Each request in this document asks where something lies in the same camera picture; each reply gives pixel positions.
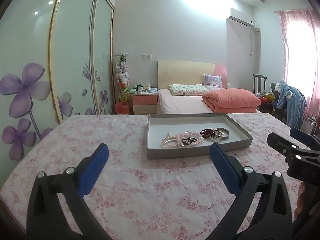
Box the pink pearl bracelet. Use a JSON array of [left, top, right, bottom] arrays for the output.
[[161, 135, 182, 149]]

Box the orange folded duvet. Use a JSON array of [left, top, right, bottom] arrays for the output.
[[202, 88, 261, 113]]

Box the dark red bead necklace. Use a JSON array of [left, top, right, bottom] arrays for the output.
[[199, 128, 221, 138]]

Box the pink nightstand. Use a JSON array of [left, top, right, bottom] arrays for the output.
[[131, 92, 158, 115]]

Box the wardrobe with purple flowers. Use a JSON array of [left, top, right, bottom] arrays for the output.
[[1, 0, 115, 181]]

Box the blue plush robe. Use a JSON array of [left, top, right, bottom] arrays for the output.
[[276, 80, 307, 129]]

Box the white air conditioner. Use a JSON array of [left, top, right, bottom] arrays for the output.
[[226, 8, 254, 28]]

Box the pink curtain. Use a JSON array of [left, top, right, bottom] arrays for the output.
[[275, 9, 319, 118]]

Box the red waste bin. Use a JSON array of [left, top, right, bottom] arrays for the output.
[[114, 101, 130, 115]]

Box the dark wooden chair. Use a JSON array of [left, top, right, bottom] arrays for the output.
[[253, 74, 267, 94]]

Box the floral white pillow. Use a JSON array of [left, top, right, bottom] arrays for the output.
[[169, 84, 209, 96]]

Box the small lavender pillow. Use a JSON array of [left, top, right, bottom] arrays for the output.
[[204, 74, 222, 90]]

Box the pink floral bedsheet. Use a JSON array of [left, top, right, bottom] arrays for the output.
[[1, 113, 301, 239]]

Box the bed with beige headboard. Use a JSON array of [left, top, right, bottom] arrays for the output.
[[157, 60, 258, 115]]

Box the pink chunky bead bracelet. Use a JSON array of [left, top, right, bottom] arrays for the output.
[[175, 130, 205, 146]]

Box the black bead bracelet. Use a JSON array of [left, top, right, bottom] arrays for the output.
[[181, 136, 199, 147]]

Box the plush toy hanging column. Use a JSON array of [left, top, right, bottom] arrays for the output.
[[114, 53, 130, 102]]

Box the person's right hand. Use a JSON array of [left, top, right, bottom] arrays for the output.
[[293, 182, 319, 220]]

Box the grey shallow cardboard tray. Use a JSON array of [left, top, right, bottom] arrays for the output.
[[146, 113, 253, 159]]

